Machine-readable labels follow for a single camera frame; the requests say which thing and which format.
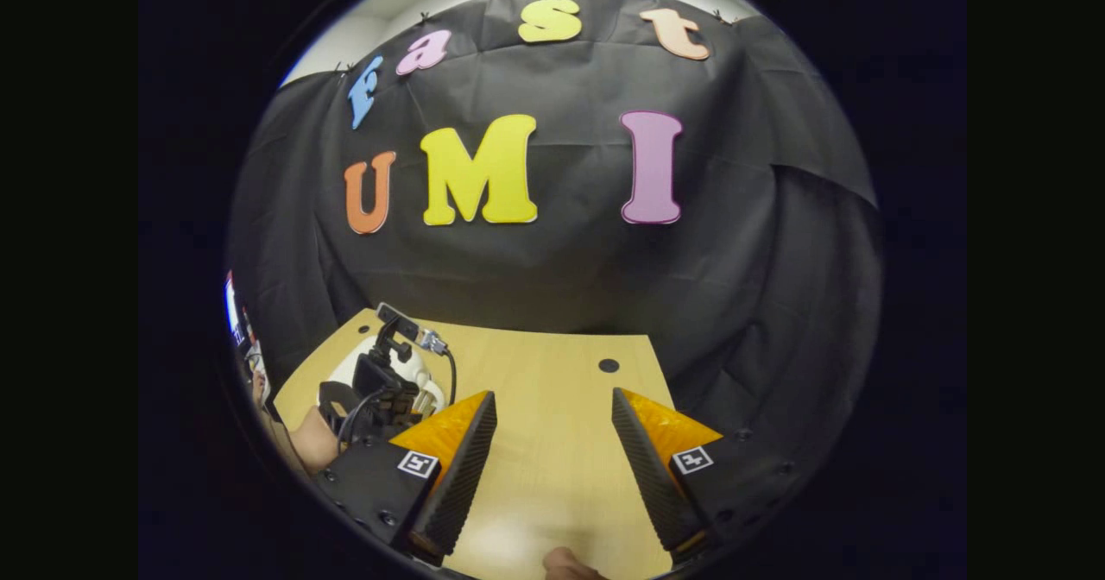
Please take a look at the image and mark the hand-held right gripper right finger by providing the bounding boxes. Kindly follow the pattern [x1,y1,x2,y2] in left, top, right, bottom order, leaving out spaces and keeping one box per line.
[611,388,812,564]

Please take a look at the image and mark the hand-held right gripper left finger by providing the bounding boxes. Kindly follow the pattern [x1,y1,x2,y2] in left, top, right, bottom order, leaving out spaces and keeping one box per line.
[311,390,498,566]

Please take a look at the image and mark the white suitcase with grey lining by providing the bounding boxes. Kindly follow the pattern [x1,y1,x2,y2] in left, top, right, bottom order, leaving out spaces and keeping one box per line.
[328,338,446,417]

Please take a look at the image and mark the bright monitor screen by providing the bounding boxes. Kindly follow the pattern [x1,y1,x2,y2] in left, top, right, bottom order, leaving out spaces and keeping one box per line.
[226,269,270,401]

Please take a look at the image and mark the black backdrop cloth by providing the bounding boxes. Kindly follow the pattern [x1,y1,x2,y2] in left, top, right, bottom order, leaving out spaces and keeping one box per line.
[226,0,883,477]

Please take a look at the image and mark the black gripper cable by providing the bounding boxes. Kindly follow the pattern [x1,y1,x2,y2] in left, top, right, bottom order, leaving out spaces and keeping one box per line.
[427,338,458,408]

